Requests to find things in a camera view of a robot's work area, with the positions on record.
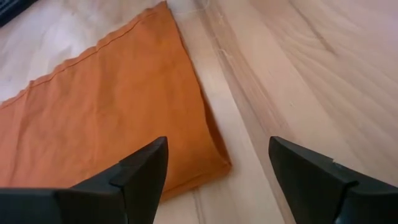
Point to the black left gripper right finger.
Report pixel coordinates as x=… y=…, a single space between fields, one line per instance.
x=317 y=193

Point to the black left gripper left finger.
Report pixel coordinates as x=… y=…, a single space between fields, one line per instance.
x=93 y=202

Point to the orange towel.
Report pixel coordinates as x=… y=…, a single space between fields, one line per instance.
x=109 y=109

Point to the black metal table frame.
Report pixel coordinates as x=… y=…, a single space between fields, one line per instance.
x=11 y=7

